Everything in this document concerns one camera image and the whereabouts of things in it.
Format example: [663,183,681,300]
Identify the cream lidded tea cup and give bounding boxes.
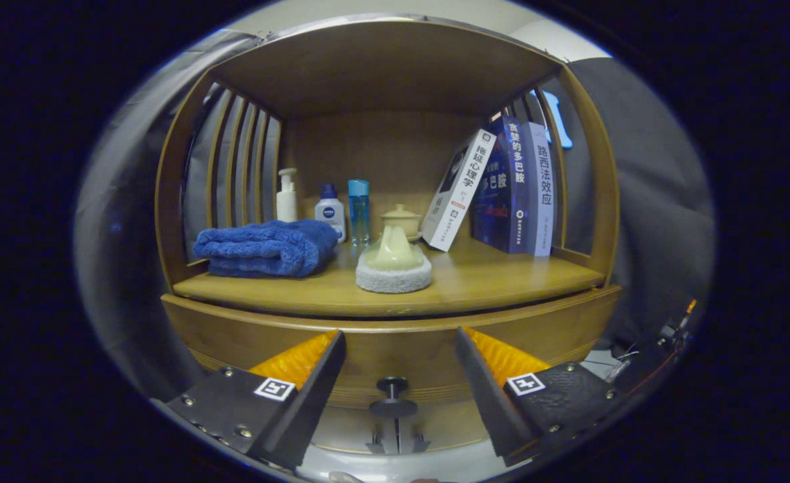
[380,204,424,242]

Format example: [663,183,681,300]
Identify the black device with orange tip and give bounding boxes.
[657,299,699,350]

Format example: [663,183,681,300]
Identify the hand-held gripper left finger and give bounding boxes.
[166,329,347,470]

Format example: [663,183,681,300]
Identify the white bottle with blue cap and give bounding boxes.
[314,184,347,244]

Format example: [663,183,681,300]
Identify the wooden drawer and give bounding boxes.
[160,285,622,410]

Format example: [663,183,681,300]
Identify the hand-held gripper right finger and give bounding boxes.
[454,327,627,468]

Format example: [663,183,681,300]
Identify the wooden countertop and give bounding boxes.
[172,238,607,317]

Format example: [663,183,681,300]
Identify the blue folded towel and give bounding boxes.
[192,219,339,279]

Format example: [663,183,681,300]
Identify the dark blue book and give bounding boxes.
[470,115,533,254]

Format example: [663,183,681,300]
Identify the black backdrop cloth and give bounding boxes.
[73,13,716,403]

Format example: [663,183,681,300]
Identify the clear blue bottle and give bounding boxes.
[348,179,371,247]

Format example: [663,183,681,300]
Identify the black drawer knob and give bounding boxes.
[368,376,418,420]

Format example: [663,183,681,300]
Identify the pale grey-blue book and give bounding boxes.
[528,122,557,258]

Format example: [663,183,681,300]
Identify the white book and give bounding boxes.
[422,129,496,253]

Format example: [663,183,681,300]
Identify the wooden cabinet door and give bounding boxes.
[311,406,396,451]
[398,402,496,450]

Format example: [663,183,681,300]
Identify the wooden cabinet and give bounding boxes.
[155,19,620,455]

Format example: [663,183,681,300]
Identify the cream brush with white pad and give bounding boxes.
[355,225,433,294]

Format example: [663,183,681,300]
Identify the white pump bottle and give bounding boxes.
[276,168,298,223]

